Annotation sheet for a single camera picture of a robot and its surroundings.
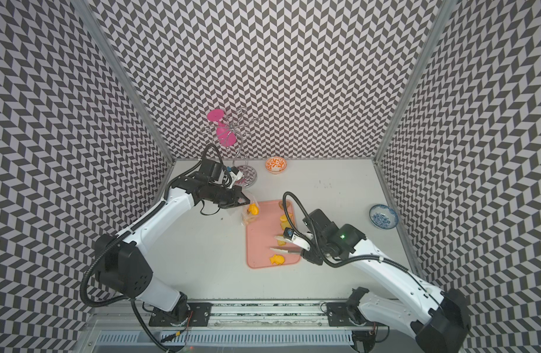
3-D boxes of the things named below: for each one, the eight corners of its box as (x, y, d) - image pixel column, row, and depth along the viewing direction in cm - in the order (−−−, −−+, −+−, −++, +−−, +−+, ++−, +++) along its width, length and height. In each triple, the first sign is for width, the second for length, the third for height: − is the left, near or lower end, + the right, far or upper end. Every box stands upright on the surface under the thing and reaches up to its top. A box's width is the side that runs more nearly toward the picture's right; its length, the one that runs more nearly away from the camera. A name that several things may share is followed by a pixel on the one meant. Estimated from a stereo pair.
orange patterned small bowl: (263, 170, 116) (263, 165, 113) (272, 159, 121) (272, 154, 118) (280, 177, 113) (280, 172, 110) (288, 165, 118) (289, 160, 115)
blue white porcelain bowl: (368, 229, 95) (373, 223, 90) (363, 211, 101) (367, 204, 96) (396, 229, 95) (403, 223, 90) (390, 211, 101) (395, 204, 96)
